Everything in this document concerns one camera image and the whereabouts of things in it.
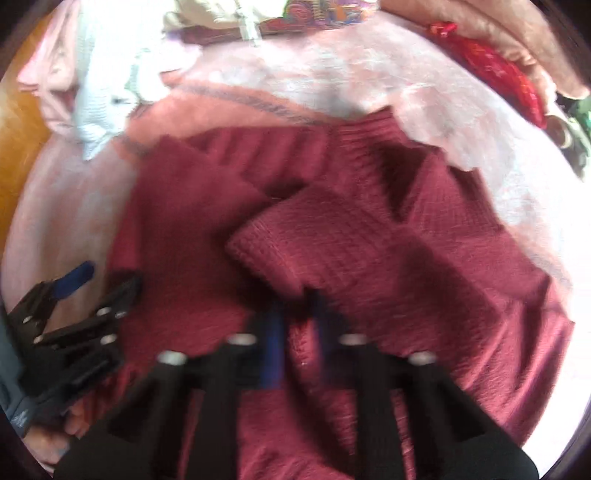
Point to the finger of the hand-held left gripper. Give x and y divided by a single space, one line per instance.
108 307
74 277

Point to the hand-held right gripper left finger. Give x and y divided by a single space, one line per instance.
272 353

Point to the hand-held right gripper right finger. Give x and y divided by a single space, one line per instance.
324 344

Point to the maroon knit sweater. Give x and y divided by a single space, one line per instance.
369 240

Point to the pile of white and pink clothes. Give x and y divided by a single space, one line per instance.
115 60

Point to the person's left hand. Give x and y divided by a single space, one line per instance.
64 429

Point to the orange wooden wardrobe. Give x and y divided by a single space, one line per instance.
18 152

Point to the pink garment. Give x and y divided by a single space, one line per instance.
53 69

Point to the pink leaf print blanket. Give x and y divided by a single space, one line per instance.
323 74

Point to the cream garment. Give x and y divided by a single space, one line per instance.
203 16

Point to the red shiny cloth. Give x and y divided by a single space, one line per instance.
494 64

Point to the patterned paisley pillow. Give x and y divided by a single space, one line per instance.
323 11

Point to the folded pink fleece blanket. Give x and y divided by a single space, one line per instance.
498 23

